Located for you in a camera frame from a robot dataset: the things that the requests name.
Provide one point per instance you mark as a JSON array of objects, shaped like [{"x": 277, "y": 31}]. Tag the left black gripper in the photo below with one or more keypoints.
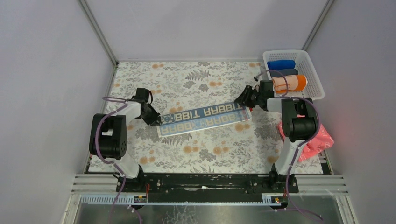
[{"x": 151, "y": 114}]

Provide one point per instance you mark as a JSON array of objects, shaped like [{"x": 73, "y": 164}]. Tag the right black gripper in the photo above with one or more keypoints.
[{"x": 248, "y": 98}]

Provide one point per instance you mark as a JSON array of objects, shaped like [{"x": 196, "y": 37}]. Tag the peach lettered towel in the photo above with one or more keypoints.
[{"x": 202, "y": 119}]

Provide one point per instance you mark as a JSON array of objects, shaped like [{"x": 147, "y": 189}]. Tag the orange cartoon towel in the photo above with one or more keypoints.
[{"x": 291, "y": 82}]

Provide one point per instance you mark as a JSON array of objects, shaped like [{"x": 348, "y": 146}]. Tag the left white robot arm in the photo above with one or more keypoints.
[{"x": 108, "y": 138}]

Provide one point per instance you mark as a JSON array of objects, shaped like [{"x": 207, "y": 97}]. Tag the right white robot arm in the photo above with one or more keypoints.
[{"x": 300, "y": 124}]

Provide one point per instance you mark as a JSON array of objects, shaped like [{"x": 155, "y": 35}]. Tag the blue rolled towel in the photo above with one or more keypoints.
[{"x": 281, "y": 64}]

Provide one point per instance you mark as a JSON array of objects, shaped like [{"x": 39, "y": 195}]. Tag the grey rolled towel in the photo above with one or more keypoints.
[{"x": 283, "y": 72}]

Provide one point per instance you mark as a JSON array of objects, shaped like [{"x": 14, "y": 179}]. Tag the white plastic basket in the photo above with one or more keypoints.
[{"x": 304, "y": 66}]

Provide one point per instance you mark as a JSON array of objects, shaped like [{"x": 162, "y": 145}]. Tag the pink folded towel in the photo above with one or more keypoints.
[{"x": 318, "y": 144}]

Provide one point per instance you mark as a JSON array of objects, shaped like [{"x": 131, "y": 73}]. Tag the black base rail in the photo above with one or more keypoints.
[{"x": 207, "y": 188}]

